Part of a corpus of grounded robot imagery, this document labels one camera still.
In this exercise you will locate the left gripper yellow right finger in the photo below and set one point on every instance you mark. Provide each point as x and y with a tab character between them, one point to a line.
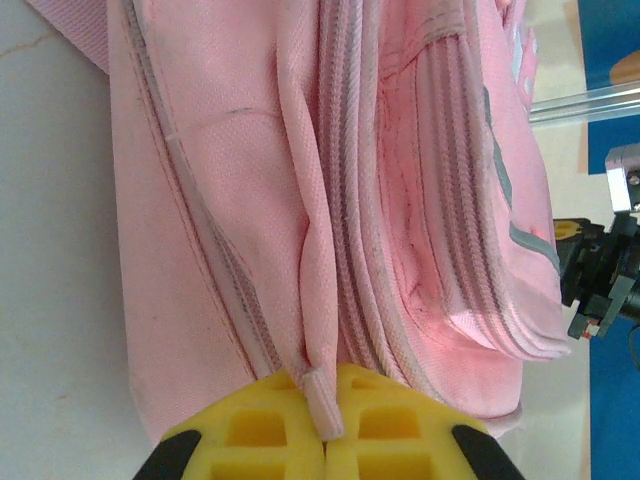
400	435

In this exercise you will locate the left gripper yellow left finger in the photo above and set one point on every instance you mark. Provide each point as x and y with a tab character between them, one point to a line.
250	435

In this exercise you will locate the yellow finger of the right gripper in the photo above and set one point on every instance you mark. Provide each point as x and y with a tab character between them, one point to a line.
567	231
575	272

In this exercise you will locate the pink student backpack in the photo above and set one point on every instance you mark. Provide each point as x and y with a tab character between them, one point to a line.
240	200

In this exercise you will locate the aluminium frame corner post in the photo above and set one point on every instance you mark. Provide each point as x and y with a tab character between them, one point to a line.
585	106

